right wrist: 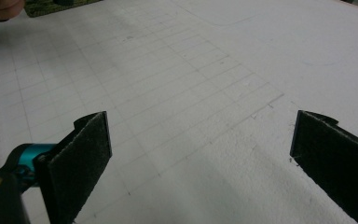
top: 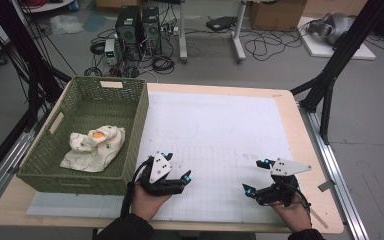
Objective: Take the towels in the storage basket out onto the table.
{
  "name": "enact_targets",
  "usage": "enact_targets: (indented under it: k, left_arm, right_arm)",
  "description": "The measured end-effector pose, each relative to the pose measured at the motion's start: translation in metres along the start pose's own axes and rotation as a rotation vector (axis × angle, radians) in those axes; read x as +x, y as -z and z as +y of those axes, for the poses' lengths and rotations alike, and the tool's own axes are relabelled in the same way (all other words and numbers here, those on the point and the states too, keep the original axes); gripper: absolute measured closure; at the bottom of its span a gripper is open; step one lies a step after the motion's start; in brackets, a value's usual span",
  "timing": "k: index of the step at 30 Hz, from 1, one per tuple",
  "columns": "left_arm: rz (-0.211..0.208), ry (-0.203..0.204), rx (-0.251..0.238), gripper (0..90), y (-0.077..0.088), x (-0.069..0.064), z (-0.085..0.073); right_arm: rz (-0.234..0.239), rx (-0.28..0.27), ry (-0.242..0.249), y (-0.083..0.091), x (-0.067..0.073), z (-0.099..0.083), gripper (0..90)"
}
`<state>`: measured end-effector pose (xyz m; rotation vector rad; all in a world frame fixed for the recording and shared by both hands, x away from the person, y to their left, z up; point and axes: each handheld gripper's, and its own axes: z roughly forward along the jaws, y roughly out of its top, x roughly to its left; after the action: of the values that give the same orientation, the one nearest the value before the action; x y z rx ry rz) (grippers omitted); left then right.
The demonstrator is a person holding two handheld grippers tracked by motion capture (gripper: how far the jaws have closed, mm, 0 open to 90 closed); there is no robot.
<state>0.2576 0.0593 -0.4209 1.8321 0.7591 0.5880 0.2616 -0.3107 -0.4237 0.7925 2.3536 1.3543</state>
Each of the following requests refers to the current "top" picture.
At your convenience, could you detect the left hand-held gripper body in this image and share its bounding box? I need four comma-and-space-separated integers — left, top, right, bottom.
133, 151, 186, 197

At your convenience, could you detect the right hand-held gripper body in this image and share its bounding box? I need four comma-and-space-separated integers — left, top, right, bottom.
254, 158, 313, 207

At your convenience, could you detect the cream printed cloth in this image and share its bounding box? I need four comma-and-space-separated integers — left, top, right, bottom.
59, 125, 127, 173

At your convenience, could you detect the green woven basket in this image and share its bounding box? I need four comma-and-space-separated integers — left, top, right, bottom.
16, 75, 150, 196

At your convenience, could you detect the person's right hand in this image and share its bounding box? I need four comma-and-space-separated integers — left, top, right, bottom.
269, 196, 313, 233

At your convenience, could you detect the person's left hand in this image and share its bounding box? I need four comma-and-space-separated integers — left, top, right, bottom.
131, 184, 173, 223

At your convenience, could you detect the white grid mat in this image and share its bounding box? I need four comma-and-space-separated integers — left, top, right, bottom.
26, 91, 296, 225

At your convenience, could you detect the grey power supply box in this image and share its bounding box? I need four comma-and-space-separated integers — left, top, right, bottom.
104, 38, 118, 66

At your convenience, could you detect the white desk leg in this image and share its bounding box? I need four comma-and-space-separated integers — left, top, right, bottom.
231, 0, 248, 64
178, 0, 189, 64

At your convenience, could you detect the white floor board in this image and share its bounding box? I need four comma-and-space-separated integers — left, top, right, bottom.
297, 16, 377, 61

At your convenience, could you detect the white power strip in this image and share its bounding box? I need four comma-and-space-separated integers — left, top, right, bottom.
159, 25, 180, 34

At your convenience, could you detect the black computer tower round fan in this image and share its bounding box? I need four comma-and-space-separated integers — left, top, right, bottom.
141, 6, 163, 56

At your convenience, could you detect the black computer tower green sticker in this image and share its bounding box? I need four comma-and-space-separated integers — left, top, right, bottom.
114, 5, 143, 62

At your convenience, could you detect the black flat device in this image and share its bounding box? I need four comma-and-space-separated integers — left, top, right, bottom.
205, 15, 238, 33

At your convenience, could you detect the brown cardboard box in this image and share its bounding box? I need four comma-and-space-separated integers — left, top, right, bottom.
248, 0, 308, 32

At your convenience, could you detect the grey robot head shell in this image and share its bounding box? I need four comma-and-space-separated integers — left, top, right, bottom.
307, 12, 356, 46

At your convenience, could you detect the clear plastic bag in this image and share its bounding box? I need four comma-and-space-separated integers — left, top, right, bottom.
49, 13, 85, 36

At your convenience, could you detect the right hand-held gripper black cable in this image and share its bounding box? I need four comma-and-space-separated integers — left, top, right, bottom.
293, 186, 314, 228

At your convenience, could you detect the grey metal bracket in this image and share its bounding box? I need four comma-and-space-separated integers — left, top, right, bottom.
317, 179, 337, 193

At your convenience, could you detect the aluminium rail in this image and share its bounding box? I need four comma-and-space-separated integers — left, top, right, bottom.
299, 106, 370, 240
0, 129, 36, 218

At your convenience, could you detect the coiled black cable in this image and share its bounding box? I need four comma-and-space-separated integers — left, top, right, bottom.
151, 54, 176, 75
83, 66, 103, 78

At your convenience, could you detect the black cable tangle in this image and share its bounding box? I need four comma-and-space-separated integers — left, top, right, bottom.
244, 28, 309, 62

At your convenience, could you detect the black metal frame stand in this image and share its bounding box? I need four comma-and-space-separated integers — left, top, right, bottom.
290, 0, 384, 145
0, 0, 73, 133

